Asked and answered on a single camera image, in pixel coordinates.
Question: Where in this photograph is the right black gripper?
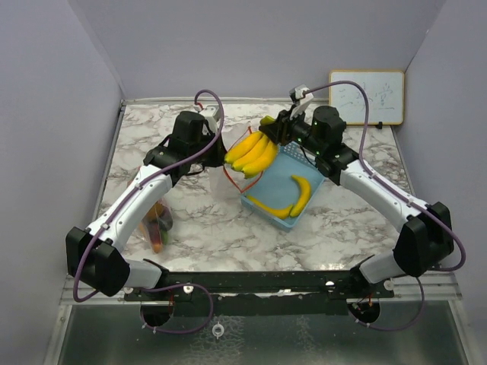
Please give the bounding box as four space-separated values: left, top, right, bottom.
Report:
262 103 325 156

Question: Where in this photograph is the single yellow banana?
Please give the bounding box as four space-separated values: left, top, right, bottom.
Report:
290 175 312 217

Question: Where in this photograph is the clear zip bag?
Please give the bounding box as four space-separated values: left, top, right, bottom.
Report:
138 198 173 253
208 122 263 200

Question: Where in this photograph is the yellow banana bunch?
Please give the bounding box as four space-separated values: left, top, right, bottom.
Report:
224 129 279 179

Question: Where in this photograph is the blue perforated plastic basket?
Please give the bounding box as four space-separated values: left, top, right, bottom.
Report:
240 142 325 232

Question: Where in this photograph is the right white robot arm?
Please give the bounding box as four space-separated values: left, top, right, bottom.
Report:
259 106 454 297

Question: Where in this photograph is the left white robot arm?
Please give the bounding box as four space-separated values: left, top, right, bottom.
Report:
65 105 225 300

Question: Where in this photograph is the small framed whiteboard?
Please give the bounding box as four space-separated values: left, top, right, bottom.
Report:
328 69 405 126

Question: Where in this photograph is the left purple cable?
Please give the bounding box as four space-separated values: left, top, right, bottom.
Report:
72 89 224 335

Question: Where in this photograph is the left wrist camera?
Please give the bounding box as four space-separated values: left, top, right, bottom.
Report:
193 104 221 129

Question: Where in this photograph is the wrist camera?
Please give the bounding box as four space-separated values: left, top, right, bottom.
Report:
193 104 221 129
289 84 314 120

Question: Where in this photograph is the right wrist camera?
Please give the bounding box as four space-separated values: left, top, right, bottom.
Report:
289 84 314 120

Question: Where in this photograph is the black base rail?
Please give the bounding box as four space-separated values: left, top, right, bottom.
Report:
124 271 393 317

